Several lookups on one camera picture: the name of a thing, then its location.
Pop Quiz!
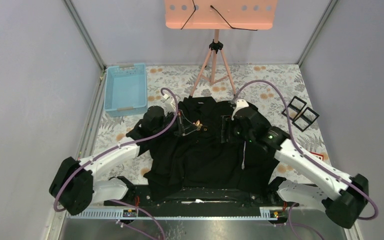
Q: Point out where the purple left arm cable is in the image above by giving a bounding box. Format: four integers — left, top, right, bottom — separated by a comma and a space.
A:
53, 87, 180, 213

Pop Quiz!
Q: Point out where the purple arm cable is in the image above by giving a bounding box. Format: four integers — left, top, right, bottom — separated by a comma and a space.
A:
233, 79, 379, 240
53, 87, 180, 213

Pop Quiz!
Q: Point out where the black shirt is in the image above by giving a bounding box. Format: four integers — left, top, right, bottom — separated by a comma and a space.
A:
144, 97, 279, 200

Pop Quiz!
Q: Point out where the aluminium frame rail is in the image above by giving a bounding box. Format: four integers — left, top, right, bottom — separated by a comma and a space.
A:
62, 0, 108, 70

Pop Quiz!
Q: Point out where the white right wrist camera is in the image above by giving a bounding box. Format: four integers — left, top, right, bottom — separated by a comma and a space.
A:
231, 99, 249, 121

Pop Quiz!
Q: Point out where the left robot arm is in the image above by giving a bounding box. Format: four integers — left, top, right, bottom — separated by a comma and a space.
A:
49, 106, 208, 215

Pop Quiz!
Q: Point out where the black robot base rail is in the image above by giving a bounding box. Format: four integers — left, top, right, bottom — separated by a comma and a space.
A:
104, 185, 293, 220

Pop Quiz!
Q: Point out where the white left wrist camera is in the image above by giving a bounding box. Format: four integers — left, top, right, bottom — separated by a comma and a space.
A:
163, 94, 177, 113

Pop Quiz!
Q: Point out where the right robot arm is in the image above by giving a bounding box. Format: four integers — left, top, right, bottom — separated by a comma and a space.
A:
221, 106, 369, 229

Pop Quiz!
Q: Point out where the light blue plastic basket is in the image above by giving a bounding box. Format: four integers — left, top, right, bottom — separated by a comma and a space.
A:
103, 63, 148, 118

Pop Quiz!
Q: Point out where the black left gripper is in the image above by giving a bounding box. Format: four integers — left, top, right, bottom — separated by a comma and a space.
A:
153, 109, 198, 138

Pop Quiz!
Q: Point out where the pink music stand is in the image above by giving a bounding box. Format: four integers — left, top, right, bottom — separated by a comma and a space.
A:
164, 0, 278, 96

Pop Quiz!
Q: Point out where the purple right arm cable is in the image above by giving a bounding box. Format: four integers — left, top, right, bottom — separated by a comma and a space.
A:
233, 79, 379, 240

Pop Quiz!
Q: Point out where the black brooch display tray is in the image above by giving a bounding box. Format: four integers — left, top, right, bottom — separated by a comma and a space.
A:
281, 96, 320, 132

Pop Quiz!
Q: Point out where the gold leaf brooch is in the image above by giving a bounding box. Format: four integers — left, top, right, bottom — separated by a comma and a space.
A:
193, 120, 203, 129

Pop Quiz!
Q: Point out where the red white grid box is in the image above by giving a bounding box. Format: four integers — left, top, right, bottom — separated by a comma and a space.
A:
311, 152, 325, 162

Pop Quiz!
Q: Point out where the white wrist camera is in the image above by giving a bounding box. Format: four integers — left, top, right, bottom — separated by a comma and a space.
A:
231, 99, 249, 121
163, 94, 177, 113

